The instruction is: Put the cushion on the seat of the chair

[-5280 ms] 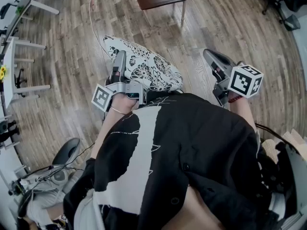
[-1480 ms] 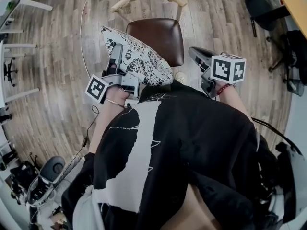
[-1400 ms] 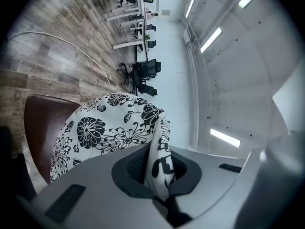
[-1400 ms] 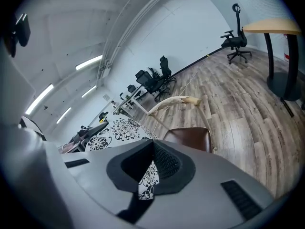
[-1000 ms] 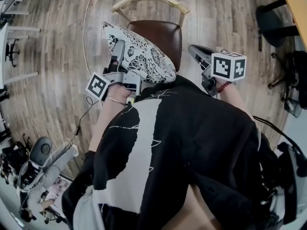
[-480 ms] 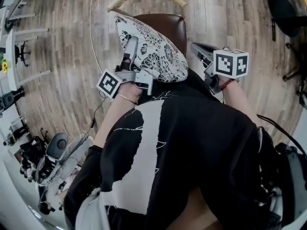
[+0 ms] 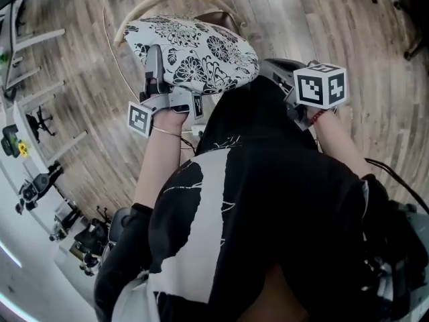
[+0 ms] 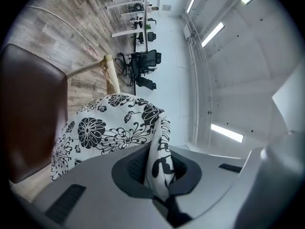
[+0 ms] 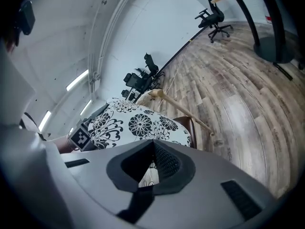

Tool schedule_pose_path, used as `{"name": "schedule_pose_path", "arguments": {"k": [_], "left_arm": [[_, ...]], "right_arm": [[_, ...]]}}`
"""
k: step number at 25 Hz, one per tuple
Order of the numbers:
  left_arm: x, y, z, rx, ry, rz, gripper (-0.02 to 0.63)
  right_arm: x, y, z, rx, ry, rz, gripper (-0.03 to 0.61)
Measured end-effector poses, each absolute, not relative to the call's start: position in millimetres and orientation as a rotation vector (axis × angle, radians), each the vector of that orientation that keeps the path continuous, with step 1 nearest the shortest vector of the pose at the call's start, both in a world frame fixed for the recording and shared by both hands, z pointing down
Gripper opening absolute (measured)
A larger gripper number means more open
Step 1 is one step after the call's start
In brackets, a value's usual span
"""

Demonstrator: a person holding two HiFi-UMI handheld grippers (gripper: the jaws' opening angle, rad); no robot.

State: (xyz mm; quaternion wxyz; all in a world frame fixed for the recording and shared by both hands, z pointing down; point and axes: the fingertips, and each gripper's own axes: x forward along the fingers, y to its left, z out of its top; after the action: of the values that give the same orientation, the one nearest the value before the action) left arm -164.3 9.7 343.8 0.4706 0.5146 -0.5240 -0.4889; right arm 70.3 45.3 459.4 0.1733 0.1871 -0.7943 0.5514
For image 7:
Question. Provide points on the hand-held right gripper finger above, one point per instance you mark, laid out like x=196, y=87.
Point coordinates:
x=281, y=80
x=286, y=65

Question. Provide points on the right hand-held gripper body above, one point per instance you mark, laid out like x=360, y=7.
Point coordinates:
x=318, y=86

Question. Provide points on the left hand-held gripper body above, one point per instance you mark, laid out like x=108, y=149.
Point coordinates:
x=171, y=99

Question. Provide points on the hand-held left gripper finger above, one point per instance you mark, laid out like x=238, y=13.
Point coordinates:
x=155, y=65

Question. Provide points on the black white floral fabric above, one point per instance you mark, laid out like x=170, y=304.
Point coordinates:
x=201, y=45

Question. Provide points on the brown seat wooden chair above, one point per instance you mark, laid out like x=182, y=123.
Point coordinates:
x=218, y=18

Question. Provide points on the person's right forearm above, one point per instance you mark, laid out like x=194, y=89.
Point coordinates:
x=342, y=146

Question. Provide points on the person's left forearm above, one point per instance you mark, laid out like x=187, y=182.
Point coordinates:
x=157, y=166

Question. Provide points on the white power adapter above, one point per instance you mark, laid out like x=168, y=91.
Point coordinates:
x=197, y=129

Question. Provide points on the long white desk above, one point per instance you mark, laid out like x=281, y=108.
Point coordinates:
x=40, y=37

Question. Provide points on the black white patterned shirt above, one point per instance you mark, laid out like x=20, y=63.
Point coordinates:
x=285, y=213

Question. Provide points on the white table with sunflowers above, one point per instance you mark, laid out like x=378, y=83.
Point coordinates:
x=25, y=126

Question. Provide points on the small green plant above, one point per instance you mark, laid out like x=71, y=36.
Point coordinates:
x=4, y=57

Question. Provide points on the yellow sunflower bouquet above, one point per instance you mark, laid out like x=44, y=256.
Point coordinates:
x=22, y=149

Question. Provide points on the person's chest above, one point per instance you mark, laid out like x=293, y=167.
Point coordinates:
x=278, y=297

